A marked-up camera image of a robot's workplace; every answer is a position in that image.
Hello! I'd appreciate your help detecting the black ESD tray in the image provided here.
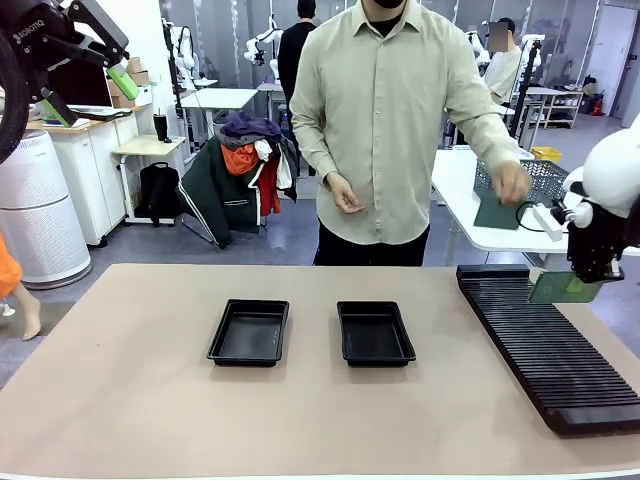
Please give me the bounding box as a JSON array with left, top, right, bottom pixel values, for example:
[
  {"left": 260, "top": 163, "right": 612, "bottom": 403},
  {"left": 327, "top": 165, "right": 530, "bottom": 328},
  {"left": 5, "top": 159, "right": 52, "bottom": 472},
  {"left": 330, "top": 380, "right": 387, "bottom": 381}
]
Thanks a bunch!
[
  {"left": 206, "top": 298, "right": 291, "bottom": 368},
  {"left": 336, "top": 300, "right": 418, "bottom": 368}
]

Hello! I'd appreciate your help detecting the black keyboard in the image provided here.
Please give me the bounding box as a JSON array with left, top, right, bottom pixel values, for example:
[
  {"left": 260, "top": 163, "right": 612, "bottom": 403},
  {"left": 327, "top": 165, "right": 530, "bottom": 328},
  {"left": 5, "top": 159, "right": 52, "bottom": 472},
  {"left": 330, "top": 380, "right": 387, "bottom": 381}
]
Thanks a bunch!
[{"left": 72, "top": 108, "right": 134, "bottom": 122}]

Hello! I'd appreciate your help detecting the person's right hand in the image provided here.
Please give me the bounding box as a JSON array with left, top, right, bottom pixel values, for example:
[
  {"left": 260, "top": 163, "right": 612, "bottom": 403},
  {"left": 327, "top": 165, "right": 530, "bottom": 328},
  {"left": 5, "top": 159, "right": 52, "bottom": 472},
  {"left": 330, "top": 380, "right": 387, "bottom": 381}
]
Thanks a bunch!
[{"left": 326, "top": 171, "right": 369, "bottom": 216}]

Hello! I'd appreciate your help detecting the purple garment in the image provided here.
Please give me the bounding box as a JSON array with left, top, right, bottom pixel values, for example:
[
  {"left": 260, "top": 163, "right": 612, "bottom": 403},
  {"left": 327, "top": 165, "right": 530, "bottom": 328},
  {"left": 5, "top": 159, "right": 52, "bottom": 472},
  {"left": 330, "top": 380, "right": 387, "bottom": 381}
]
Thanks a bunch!
[{"left": 219, "top": 111, "right": 283, "bottom": 149}]

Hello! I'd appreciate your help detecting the orange cloth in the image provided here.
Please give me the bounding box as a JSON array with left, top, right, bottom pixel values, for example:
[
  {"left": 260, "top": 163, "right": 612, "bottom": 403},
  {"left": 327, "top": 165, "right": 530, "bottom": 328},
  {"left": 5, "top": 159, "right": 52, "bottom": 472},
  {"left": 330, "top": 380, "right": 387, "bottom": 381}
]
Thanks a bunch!
[{"left": 0, "top": 231, "right": 24, "bottom": 299}]

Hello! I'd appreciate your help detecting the white background table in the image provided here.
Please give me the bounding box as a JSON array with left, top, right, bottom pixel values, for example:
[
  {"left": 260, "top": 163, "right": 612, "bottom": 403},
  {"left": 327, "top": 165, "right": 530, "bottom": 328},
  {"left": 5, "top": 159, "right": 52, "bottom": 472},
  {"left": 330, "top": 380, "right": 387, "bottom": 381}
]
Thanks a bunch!
[
  {"left": 179, "top": 87, "right": 259, "bottom": 152},
  {"left": 256, "top": 81, "right": 292, "bottom": 122}
]

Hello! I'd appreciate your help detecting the dark green jacket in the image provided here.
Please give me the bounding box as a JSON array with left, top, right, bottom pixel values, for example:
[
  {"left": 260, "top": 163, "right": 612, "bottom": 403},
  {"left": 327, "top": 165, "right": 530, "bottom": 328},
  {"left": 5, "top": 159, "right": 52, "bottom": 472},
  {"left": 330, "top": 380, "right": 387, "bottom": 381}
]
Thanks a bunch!
[{"left": 177, "top": 135, "right": 300, "bottom": 250}]

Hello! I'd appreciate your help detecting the yellow plastic bin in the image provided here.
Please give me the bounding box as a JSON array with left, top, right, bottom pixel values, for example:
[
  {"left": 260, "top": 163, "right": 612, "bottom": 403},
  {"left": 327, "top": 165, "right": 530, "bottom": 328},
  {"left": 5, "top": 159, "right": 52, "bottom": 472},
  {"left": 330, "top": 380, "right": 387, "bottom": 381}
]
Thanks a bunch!
[{"left": 530, "top": 145, "right": 563, "bottom": 164}]

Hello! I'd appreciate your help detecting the metal shelf rack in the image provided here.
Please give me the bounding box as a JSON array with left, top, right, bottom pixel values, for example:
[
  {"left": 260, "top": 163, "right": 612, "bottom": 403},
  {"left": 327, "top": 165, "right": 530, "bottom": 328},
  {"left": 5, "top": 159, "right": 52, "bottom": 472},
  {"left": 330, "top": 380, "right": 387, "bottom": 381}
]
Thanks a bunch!
[{"left": 541, "top": 86, "right": 585, "bottom": 130}]

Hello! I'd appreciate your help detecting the person in beige shirt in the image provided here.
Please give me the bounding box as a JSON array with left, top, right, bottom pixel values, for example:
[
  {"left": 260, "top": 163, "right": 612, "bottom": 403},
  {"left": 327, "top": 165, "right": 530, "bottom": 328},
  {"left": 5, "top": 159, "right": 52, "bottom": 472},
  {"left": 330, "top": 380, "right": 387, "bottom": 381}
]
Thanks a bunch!
[{"left": 289, "top": 0, "right": 532, "bottom": 268}]

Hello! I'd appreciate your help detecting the grey door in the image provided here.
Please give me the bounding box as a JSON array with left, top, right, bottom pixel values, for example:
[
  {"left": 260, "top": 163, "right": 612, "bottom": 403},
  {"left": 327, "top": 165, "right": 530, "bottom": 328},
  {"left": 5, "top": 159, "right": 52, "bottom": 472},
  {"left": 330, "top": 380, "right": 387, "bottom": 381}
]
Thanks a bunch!
[{"left": 586, "top": 3, "right": 627, "bottom": 105}]

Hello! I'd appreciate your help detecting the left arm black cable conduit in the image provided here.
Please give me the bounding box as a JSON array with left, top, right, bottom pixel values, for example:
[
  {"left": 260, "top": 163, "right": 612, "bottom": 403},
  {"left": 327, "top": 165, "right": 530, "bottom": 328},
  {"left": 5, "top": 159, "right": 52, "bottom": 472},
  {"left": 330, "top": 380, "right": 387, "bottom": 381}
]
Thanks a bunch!
[{"left": 0, "top": 27, "right": 32, "bottom": 167}]

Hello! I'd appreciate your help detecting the small wooden side table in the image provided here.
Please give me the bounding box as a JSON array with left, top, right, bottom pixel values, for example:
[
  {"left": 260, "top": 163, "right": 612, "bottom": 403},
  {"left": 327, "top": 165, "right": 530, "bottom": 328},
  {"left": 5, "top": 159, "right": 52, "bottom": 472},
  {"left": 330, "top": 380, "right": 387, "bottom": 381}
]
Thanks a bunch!
[{"left": 112, "top": 133, "right": 188, "bottom": 226}]

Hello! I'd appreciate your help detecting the black equipment stand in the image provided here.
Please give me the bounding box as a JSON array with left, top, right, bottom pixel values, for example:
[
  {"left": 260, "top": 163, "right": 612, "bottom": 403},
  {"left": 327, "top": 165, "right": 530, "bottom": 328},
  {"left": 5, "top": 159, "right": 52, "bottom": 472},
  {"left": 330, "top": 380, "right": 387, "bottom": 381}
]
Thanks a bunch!
[{"left": 508, "top": 41, "right": 540, "bottom": 147}]

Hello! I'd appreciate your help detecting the grey plastic mesh basket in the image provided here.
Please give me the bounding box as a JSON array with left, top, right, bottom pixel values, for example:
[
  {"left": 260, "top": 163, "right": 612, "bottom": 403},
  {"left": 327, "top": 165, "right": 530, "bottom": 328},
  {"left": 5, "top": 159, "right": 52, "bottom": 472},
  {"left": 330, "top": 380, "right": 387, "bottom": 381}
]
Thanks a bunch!
[{"left": 473, "top": 158, "right": 570, "bottom": 209}]

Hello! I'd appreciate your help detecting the black computer monitor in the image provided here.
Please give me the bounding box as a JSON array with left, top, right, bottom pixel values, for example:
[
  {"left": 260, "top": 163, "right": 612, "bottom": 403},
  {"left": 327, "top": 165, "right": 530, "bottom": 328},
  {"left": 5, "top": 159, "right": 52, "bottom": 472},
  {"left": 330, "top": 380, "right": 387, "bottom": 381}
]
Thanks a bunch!
[{"left": 47, "top": 58, "right": 114, "bottom": 109}]

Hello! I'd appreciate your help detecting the green circuit board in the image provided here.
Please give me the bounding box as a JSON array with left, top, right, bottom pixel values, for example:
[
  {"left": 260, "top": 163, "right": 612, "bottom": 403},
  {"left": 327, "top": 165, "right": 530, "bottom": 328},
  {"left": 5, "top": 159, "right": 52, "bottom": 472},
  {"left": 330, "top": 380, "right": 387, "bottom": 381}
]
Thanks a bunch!
[
  {"left": 528, "top": 269, "right": 604, "bottom": 306},
  {"left": 473, "top": 196, "right": 522, "bottom": 232}
]

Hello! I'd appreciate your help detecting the white rounded table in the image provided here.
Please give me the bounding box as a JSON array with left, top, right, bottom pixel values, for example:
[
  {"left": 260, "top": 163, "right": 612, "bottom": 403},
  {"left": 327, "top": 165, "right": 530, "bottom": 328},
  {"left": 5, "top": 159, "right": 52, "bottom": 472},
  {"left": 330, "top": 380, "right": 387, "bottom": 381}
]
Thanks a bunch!
[{"left": 430, "top": 147, "right": 640, "bottom": 267}]

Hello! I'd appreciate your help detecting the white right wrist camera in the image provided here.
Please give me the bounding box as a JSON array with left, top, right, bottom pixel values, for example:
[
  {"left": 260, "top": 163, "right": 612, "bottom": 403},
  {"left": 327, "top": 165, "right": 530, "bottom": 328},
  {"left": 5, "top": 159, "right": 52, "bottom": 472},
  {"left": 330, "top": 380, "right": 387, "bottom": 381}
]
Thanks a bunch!
[{"left": 530, "top": 203, "right": 566, "bottom": 243}]

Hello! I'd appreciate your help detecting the red garment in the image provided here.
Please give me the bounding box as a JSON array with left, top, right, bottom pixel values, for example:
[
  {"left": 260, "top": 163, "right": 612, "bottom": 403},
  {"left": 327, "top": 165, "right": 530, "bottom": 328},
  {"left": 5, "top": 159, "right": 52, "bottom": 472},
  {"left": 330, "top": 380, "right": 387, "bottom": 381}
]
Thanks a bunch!
[{"left": 256, "top": 154, "right": 283, "bottom": 218}]

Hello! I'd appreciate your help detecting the person with black cap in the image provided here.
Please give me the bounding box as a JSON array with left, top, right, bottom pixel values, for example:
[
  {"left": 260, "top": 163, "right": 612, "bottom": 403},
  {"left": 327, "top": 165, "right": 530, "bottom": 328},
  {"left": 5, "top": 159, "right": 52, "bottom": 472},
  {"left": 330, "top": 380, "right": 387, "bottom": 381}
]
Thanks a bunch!
[{"left": 481, "top": 16, "right": 523, "bottom": 109}]

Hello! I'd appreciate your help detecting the mannequin leg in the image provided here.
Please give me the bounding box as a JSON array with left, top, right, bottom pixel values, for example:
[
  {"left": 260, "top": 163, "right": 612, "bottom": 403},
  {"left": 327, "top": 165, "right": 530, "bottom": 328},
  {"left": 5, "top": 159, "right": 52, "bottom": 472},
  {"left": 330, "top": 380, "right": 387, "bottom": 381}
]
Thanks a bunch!
[{"left": 3, "top": 283, "right": 43, "bottom": 342}]

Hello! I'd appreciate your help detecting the black tumbler with straw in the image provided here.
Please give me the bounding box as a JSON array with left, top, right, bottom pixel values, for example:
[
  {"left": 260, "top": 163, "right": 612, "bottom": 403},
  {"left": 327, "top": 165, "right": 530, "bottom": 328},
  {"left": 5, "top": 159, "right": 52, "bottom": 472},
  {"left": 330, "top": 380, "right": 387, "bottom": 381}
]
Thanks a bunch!
[{"left": 152, "top": 106, "right": 171, "bottom": 143}]

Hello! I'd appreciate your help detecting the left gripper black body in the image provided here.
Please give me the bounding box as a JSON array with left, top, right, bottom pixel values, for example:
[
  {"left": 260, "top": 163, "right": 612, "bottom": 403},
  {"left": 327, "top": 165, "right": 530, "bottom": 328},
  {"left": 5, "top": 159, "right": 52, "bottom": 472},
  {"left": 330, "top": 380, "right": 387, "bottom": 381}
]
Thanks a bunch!
[{"left": 0, "top": 0, "right": 90, "bottom": 104}]

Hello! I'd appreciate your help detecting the person's left forearm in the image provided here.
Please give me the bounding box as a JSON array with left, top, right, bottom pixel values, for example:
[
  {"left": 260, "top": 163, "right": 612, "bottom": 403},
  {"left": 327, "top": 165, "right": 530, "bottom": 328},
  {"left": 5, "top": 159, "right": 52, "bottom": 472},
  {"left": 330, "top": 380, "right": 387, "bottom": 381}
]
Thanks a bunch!
[{"left": 452, "top": 112, "right": 523, "bottom": 176}]

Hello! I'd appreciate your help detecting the white cabinet with wooden top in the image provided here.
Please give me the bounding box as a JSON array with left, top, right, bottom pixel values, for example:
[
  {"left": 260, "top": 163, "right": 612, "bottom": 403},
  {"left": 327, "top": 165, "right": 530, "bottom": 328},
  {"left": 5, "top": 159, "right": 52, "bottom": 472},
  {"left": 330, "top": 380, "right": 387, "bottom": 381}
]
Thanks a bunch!
[{"left": 27, "top": 102, "right": 154, "bottom": 248}]

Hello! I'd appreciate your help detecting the person in black clothes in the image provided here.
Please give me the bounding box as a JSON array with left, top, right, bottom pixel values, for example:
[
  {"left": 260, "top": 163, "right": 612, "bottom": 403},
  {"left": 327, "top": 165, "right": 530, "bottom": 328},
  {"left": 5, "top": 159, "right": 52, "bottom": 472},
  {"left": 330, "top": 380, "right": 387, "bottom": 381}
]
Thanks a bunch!
[{"left": 277, "top": 0, "right": 319, "bottom": 178}]

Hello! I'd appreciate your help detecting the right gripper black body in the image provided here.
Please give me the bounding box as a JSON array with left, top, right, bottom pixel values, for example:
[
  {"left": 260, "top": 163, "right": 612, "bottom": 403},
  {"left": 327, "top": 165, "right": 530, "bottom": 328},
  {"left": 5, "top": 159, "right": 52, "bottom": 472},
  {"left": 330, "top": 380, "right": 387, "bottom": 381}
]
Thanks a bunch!
[{"left": 566, "top": 199, "right": 627, "bottom": 285}]

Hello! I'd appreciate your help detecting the black backpack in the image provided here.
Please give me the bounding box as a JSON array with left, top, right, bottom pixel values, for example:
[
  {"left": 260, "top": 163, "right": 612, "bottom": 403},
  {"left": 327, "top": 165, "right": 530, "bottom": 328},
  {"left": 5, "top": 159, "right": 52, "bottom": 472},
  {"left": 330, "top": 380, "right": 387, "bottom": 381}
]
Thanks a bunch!
[{"left": 139, "top": 161, "right": 183, "bottom": 228}]

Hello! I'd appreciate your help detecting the orange garment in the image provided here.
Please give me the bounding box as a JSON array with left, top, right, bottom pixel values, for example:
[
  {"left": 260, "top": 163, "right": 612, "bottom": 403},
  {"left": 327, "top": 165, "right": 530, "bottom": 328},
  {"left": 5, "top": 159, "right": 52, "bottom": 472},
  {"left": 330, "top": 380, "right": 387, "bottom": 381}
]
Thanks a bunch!
[{"left": 220, "top": 144, "right": 260, "bottom": 177}]

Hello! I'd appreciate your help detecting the black slotted board rack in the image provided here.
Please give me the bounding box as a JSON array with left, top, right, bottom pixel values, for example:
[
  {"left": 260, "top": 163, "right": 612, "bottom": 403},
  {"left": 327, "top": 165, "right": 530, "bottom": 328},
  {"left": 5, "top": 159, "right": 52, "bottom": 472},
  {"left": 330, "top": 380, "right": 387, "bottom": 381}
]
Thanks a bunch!
[{"left": 455, "top": 263, "right": 640, "bottom": 435}]

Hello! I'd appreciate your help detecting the white cloth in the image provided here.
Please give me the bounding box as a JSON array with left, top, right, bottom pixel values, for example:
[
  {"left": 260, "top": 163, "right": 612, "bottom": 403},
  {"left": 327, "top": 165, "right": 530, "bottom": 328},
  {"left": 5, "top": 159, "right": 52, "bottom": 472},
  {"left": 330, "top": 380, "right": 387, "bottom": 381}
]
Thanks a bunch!
[{"left": 253, "top": 139, "right": 294, "bottom": 191}]

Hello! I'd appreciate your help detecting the person's left hand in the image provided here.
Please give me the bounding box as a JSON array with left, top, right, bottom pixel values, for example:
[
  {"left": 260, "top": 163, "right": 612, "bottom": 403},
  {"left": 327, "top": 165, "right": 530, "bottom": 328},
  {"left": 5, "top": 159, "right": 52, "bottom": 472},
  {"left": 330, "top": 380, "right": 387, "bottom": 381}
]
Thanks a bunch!
[{"left": 491, "top": 160, "right": 533, "bottom": 207}]

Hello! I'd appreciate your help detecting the thin black camera cable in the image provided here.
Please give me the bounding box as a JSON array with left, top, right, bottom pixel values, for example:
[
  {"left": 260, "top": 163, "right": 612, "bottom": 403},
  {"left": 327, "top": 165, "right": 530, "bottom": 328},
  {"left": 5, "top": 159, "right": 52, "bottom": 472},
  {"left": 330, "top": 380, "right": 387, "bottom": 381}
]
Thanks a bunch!
[{"left": 514, "top": 199, "right": 552, "bottom": 233}]

